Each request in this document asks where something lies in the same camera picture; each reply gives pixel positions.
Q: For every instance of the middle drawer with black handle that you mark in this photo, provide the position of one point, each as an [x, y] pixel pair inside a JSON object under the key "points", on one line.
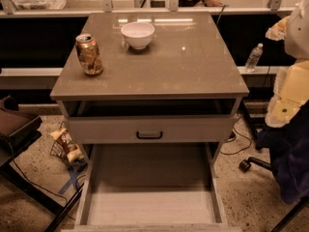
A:
{"points": [[149, 129]]}

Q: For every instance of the dark brown tray stand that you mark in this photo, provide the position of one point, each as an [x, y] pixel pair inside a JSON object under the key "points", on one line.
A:
{"points": [[18, 131]]}

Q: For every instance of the office chair with dark cloth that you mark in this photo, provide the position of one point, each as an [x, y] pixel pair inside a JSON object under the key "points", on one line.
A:
{"points": [[289, 161]]}

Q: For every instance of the small wire basket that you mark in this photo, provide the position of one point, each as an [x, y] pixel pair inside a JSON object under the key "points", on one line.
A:
{"points": [[57, 151]]}

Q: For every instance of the open bottom drawer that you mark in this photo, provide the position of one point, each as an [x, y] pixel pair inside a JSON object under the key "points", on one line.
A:
{"points": [[165, 187]]}

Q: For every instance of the grey drawer cabinet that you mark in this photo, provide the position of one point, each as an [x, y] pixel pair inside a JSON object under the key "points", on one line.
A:
{"points": [[186, 70]]}

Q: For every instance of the snack chip bag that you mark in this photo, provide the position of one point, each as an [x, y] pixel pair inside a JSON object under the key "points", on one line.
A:
{"points": [[71, 150]]}

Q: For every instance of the dented gold soda can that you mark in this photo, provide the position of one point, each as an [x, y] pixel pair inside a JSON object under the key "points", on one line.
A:
{"points": [[88, 54]]}

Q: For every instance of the clear plastic water bottle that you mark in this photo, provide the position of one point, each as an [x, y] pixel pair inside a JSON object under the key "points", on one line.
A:
{"points": [[254, 58]]}

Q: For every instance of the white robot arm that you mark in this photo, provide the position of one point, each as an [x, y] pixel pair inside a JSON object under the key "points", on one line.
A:
{"points": [[291, 86]]}

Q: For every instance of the white ceramic bowl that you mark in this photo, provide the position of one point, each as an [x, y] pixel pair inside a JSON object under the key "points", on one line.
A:
{"points": [[137, 34]]}

